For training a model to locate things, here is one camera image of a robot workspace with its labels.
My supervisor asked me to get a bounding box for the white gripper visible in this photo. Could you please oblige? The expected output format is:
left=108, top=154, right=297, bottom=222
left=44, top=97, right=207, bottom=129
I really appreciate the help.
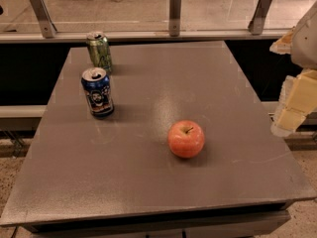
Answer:
left=269, top=1, right=317, bottom=137

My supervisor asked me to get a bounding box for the red apple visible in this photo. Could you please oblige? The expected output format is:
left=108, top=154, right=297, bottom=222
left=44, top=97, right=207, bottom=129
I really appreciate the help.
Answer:
left=167, top=120, right=205, bottom=159

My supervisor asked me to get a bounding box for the green soda can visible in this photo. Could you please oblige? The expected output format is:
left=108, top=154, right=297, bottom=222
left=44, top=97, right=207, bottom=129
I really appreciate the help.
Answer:
left=86, top=32, right=112, bottom=73

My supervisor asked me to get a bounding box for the blue pepsi can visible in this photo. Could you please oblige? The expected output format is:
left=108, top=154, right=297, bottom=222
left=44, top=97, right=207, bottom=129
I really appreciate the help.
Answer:
left=81, top=67, right=114, bottom=118

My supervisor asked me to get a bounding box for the right metal railing bracket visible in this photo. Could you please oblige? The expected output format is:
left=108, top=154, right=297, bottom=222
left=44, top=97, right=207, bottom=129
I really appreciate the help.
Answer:
left=248, top=0, right=272, bottom=35

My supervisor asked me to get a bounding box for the metal railing bracket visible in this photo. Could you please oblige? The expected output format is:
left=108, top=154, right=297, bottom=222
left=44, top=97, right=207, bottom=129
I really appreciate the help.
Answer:
left=248, top=0, right=272, bottom=35
left=29, top=0, right=56, bottom=39
left=168, top=0, right=181, bottom=37

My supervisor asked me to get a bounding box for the middle metal railing bracket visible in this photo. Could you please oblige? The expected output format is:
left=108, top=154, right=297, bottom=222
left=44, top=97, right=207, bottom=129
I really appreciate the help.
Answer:
left=168, top=0, right=181, bottom=37

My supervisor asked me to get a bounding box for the left metal railing bracket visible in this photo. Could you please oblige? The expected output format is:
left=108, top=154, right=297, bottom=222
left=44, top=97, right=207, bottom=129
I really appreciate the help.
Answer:
left=29, top=0, right=56, bottom=39

